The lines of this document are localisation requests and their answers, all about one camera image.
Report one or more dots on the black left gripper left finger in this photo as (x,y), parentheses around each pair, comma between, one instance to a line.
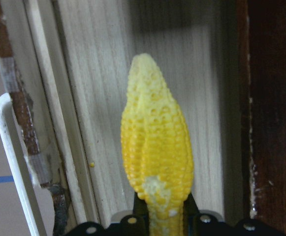
(134,224)

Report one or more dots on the dark wooden drawer box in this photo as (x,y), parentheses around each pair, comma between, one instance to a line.
(262,71)

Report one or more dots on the wooden drawer with white handle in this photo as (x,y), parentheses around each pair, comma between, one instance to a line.
(64,66)

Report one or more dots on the yellow corn cob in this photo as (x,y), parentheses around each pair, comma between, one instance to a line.
(156,147)

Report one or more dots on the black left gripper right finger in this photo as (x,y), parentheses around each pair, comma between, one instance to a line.
(199,223)

